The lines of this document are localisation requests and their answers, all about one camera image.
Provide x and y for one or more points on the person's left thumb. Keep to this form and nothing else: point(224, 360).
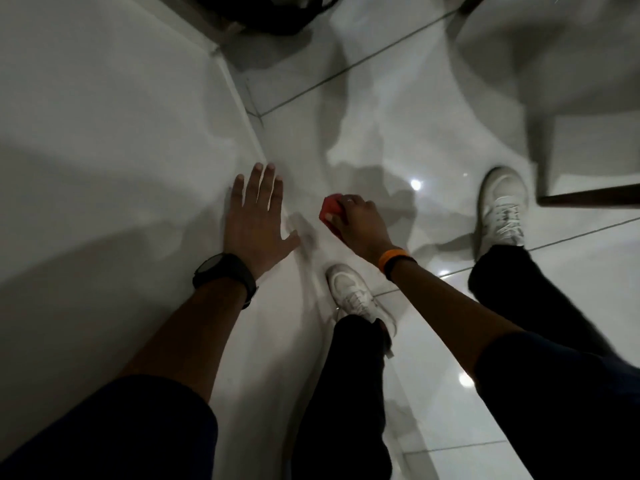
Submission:
point(290, 243)

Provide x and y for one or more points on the black wristwatch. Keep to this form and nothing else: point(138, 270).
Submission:
point(225, 272)

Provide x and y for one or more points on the person's right forearm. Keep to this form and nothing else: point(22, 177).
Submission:
point(445, 314)

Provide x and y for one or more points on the white furniture with wooden edge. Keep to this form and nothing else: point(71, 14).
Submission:
point(590, 154)

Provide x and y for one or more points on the white left sneaker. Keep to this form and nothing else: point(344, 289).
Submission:
point(355, 294)

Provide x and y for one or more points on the black bag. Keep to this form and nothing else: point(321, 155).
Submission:
point(270, 12)

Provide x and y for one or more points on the red sponge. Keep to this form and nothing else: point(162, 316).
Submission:
point(331, 208)

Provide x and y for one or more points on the person's left hand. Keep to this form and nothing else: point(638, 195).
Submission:
point(252, 229)

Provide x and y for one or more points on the person's left little finger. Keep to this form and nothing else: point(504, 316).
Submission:
point(237, 189)

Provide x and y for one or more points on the black trousers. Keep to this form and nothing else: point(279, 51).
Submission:
point(340, 394)

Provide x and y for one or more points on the orange and black wristband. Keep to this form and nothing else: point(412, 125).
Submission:
point(392, 258)

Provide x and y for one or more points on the person's right fingers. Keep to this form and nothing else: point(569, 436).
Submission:
point(345, 209)

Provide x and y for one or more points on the person's left middle finger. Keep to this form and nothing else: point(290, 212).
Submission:
point(267, 184)

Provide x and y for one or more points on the person's left forearm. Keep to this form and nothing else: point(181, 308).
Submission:
point(195, 334)

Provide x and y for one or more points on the dark blue shirt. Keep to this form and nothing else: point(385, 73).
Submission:
point(125, 434)

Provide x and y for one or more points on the white sneaker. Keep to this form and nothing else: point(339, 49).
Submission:
point(502, 209)
point(355, 294)

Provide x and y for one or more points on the white right sneaker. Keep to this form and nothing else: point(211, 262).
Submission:
point(502, 209)

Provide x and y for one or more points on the person's right hand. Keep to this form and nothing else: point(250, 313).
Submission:
point(365, 229)

